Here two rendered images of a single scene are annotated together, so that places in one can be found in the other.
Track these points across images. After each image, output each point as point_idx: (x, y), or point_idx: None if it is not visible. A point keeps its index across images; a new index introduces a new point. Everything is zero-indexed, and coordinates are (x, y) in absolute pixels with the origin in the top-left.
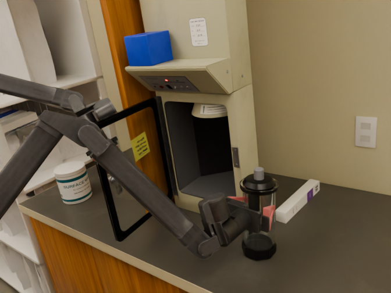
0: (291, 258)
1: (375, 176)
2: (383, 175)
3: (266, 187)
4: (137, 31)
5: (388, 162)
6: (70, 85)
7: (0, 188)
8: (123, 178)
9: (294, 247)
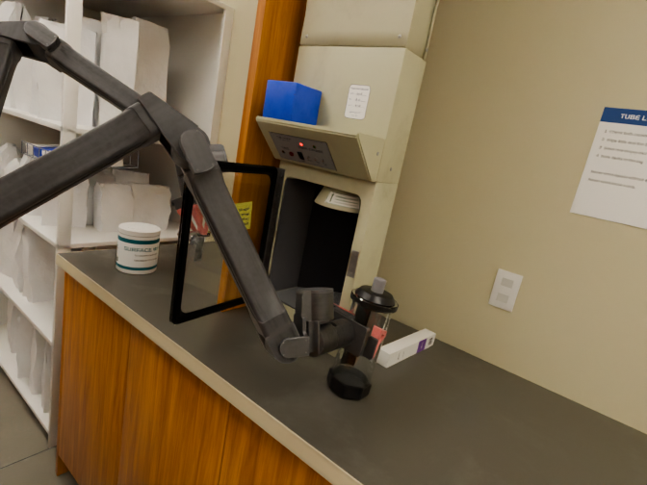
0: (386, 408)
1: (502, 346)
2: (511, 348)
3: (383, 302)
4: None
5: (522, 333)
6: None
7: (49, 165)
8: (216, 217)
9: (392, 396)
